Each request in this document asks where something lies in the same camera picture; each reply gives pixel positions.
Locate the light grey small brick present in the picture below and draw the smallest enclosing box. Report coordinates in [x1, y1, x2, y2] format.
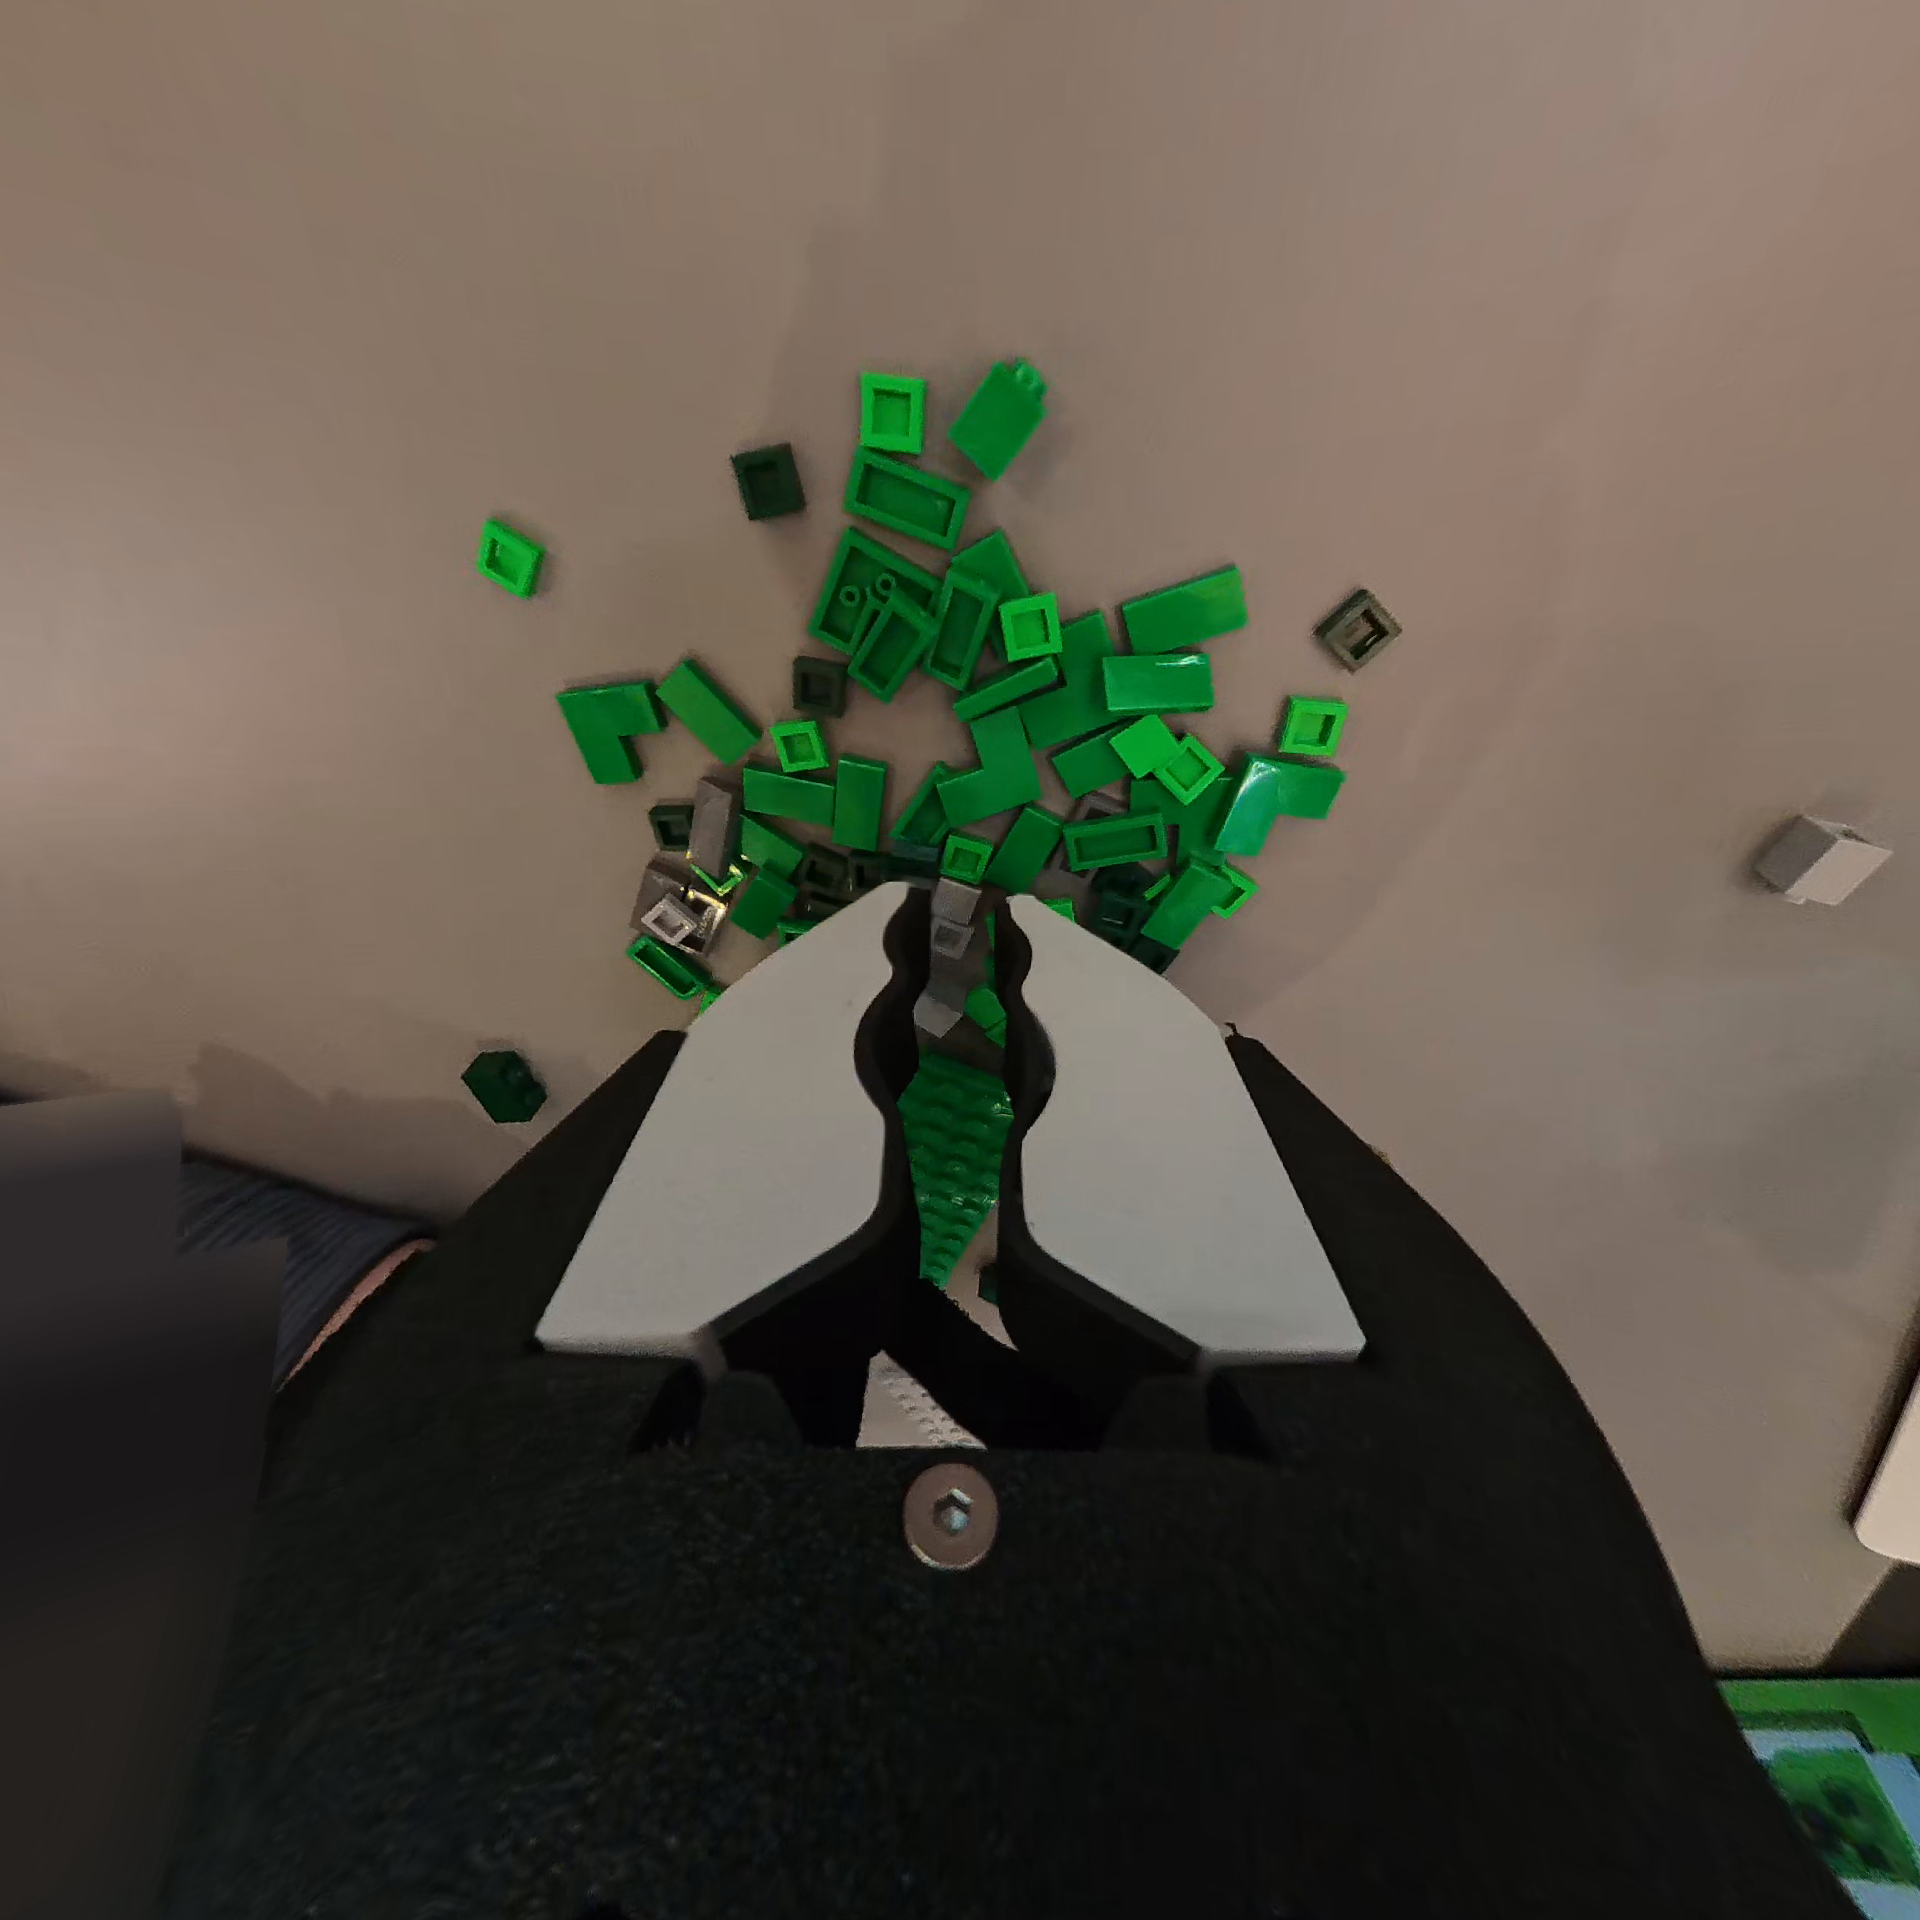
[1750, 814, 1896, 908]

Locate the person's dark ribbed clothing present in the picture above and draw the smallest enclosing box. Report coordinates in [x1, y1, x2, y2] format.
[175, 1155, 440, 1396]

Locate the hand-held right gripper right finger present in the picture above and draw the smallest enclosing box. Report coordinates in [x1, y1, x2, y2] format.
[997, 896, 1368, 1375]

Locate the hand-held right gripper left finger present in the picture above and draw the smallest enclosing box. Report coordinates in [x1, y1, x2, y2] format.
[532, 880, 923, 1369]

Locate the green toy set box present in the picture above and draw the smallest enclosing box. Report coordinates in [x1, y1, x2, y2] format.
[1713, 1670, 1920, 1920]

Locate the pile of green tiles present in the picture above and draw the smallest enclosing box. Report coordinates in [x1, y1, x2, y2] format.
[478, 356, 1408, 1051]

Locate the large green studded plate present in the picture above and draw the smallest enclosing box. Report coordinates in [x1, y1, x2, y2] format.
[895, 1035, 1023, 1296]

